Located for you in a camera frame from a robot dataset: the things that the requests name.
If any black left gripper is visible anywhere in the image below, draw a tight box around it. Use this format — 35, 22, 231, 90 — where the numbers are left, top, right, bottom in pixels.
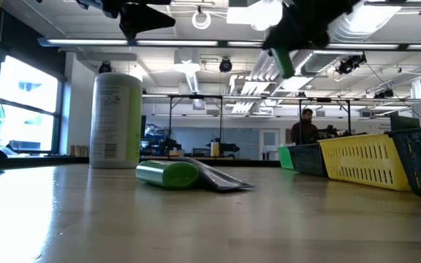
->
75, 0, 177, 41

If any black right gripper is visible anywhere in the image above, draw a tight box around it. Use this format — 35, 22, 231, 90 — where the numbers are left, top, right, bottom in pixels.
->
262, 0, 361, 51

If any green travel bottle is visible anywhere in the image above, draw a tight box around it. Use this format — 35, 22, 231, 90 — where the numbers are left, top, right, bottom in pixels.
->
270, 47, 296, 80
135, 159, 200, 190

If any black beam with light strips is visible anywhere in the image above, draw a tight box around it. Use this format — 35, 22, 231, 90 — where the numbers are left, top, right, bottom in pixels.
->
38, 36, 421, 52

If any person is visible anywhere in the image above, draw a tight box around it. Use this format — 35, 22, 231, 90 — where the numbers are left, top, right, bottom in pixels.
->
290, 107, 321, 145

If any white green wipes canister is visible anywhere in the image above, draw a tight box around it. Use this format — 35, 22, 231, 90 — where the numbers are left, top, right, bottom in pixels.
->
88, 72, 143, 169

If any white door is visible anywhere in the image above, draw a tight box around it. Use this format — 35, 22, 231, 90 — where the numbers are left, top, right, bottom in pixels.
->
259, 128, 280, 161

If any green perforated basket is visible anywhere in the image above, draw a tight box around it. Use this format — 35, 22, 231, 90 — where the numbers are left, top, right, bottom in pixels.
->
278, 145, 298, 171

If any black perforated basket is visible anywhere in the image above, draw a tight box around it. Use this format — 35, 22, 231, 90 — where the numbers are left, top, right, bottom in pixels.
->
290, 142, 330, 178
385, 124, 421, 202

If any dark monitor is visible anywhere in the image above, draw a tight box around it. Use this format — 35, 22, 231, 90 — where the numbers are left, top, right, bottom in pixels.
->
390, 110, 420, 132

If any yellow perforated basket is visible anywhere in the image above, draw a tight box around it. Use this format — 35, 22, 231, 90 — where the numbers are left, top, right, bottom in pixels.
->
318, 132, 412, 192

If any large window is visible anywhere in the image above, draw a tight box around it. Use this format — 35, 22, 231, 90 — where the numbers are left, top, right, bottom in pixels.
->
0, 54, 65, 154

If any dark foil sachet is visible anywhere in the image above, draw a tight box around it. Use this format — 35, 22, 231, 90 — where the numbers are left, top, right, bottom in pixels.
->
181, 156, 255, 193

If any silver ceiling duct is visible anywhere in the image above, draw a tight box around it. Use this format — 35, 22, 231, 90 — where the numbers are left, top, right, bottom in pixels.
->
297, 3, 405, 77

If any white cable coil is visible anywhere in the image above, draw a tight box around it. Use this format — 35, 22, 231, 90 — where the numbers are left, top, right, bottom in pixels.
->
191, 5, 212, 30

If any black frame stand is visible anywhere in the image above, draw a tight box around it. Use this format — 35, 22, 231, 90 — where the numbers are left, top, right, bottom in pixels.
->
168, 94, 224, 142
297, 96, 352, 138

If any black aluminium table frame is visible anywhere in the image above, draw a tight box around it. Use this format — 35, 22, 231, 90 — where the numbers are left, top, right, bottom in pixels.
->
0, 137, 283, 172

